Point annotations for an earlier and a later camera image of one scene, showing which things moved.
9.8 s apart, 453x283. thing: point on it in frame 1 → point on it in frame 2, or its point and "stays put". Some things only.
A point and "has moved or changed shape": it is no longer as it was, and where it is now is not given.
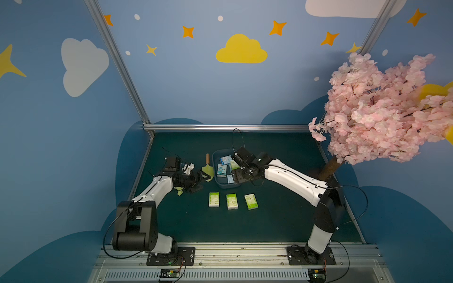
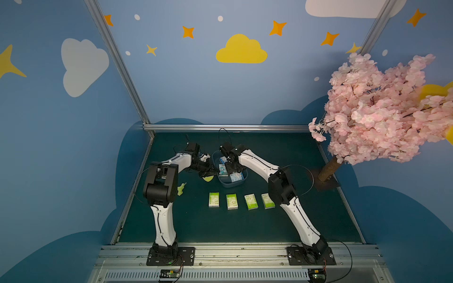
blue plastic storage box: (222, 182) stays put
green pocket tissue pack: (251, 201) stays put
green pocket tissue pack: (214, 199) stays put
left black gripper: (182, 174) → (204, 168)
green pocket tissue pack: (234, 165) has moved or changed shape
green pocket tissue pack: (232, 201) stays put
